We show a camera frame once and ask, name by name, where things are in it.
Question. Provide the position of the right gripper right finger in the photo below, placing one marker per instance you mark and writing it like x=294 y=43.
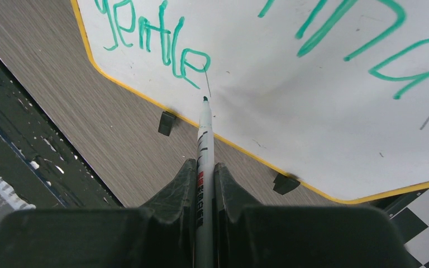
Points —
x=251 y=234

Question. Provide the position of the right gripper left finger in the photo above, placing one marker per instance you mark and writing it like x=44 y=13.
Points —
x=158 y=233

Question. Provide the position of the green whiteboard marker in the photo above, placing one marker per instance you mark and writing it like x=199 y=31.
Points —
x=205 y=193

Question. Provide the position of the yellow framed whiteboard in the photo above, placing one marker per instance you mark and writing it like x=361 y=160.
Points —
x=335 y=93

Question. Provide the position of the black white checkerboard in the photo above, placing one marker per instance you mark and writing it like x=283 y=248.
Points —
x=410 y=214

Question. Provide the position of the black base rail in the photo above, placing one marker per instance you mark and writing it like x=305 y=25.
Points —
x=38 y=161

